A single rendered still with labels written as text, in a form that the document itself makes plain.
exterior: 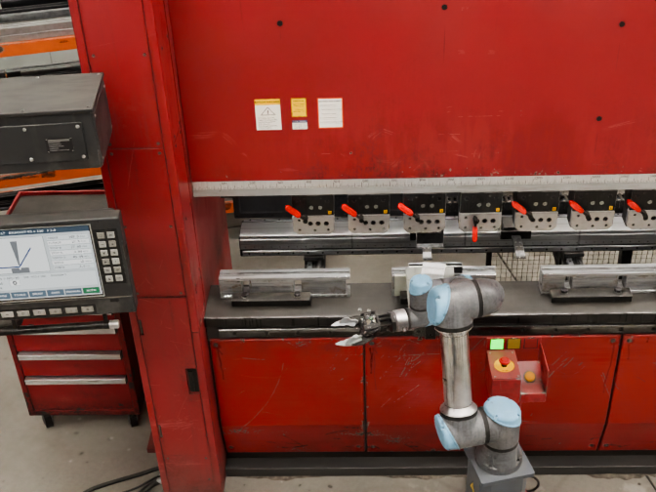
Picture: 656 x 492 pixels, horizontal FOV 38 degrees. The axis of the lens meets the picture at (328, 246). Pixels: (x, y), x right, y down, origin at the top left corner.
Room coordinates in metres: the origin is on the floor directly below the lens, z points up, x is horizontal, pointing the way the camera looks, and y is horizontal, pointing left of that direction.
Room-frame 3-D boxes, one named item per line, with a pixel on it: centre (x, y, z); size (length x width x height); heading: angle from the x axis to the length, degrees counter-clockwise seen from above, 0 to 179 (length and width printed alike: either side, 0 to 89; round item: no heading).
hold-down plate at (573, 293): (2.83, -0.98, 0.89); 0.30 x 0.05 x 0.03; 87
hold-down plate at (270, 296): (2.89, 0.22, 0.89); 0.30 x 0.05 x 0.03; 87
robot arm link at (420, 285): (2.57, -0.32, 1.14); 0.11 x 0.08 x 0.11; 101
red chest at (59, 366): (3.33, 1.10, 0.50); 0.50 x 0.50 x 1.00; 87
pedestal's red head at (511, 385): (2.59, -0.66, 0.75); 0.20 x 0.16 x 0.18; 89
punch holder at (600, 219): (2.89, -0.95, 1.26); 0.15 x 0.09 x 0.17; 87
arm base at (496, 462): (2.14, -0.52, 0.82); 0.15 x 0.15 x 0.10
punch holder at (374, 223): (2.92, -0.15, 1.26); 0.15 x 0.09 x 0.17; 87
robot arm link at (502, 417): (2.14, -0.51, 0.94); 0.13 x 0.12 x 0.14; 101
